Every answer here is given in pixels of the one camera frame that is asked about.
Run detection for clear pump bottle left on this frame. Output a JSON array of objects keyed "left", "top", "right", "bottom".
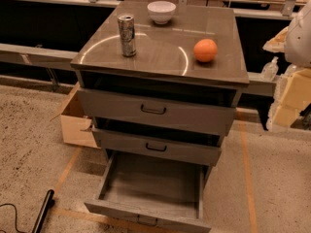
[{"left": 260, "top": 56, "right": 279, "bottom": 82}]

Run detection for orange fruit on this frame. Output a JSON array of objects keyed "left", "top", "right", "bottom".
[{"left": 193, "top": 39, "right": 218, "bottom": 62}]

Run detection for clear pump bottle right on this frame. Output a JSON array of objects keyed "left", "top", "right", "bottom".
[{"left": 285, "top": 64, "right": 296, "bottom": 77}]

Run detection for white bowl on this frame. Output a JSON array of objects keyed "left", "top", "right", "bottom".
[{"left": 147, "top": 1, "right": 176, "bottom": 24}]

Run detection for black tube on floor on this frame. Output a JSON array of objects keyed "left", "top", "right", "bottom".
[{"left": 31, "top": 189, "right": 54, "bottom": 233}]

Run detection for clear pump bottle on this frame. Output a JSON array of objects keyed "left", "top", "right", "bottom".
[
  {"left": 260, "top": 56, "right": 279, "bottom": 82},
  {"left": 285, "top": 64, "right": 296, "bottom": 77}
]

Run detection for black floor cable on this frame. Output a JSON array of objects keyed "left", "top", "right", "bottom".
[{"left": 0, "top": 203, "right": 27, "bottom": 233}]

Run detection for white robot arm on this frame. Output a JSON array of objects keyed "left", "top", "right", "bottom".
[{"left": 262, "top": 1, "right": 311, "bottom": 131}]

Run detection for cardboard box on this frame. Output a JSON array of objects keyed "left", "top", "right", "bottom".
[{"left": 52, "top": 83, "right": 97, "bottom": 149}]

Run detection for grey drawer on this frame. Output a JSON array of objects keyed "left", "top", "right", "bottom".
[
  {"left": 92, "top": 118, "right": 221, "bottom": 166},
  {"left": 77, "top": 88, "right": 235, "bottom": 136},
  {"left": 85, "top": 151, "right": 211, "bottom": 233}
]

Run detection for grey bottom drawer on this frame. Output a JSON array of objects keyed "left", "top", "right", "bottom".
[{"left": 85, "top": 151, "right": 211, "bottom": 233}]

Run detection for grey top drawer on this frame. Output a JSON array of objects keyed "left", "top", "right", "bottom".
[{"left": 77, "top": 88, "right": 235, "bottom": 136}]

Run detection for grey middle drawer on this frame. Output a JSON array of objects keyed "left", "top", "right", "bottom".
[{"left": 92, "top": 118, "right": 221, "bottom": 166}]

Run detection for grey metal rail shelf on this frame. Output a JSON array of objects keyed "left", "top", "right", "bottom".
[{"left": 0, "top": 44, "right": 281, "bottom": 97}]

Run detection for silver drink can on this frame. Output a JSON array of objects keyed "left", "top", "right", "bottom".
[{"left": 118, "top": 15, "right": 136, "bottom": 57}]

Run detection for grey drawer cabinet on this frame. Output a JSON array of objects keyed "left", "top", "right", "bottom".
[{"left": 70, "top": 0, "right": 251, "bottom": 179}]

